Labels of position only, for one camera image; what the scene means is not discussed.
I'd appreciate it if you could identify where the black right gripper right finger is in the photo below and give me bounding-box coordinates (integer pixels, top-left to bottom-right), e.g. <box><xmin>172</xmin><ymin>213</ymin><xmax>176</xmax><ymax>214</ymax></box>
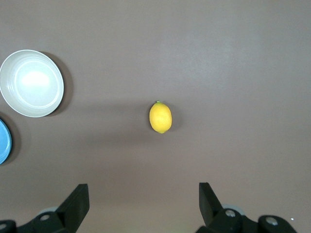
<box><xmin>195</xmin><ymin>182</ymin><xmax>259</xmax><ymax>233</ymax></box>

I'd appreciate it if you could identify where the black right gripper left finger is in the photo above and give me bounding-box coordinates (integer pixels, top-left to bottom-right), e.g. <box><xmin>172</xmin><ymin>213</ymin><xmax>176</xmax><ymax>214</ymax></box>
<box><xmin>18</xmin><ymin>183</ymin><xmax>90</xmax><ymax>233</ymax></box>

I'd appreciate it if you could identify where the yellow lemon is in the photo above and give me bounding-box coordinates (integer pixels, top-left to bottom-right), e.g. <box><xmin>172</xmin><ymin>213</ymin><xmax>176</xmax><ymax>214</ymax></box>
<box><xmin>149</xmin><ymin>100</ymin><xmax>173</xmax><ymax>134</ymax></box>

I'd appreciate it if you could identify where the blue plate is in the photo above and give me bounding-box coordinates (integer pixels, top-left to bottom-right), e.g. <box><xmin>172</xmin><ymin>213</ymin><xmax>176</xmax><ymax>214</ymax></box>
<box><xmin>0</xmin><ymin>118</ymin><xmax>12</xmax><ymax>165</ymax></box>

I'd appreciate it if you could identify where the pale beige plate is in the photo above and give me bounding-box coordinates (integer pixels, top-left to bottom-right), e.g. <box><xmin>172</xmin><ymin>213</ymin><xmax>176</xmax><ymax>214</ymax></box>
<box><xmin>0</xmin><ymin>49</ymin><xmax>65</xmax><ymax>118</ymax></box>

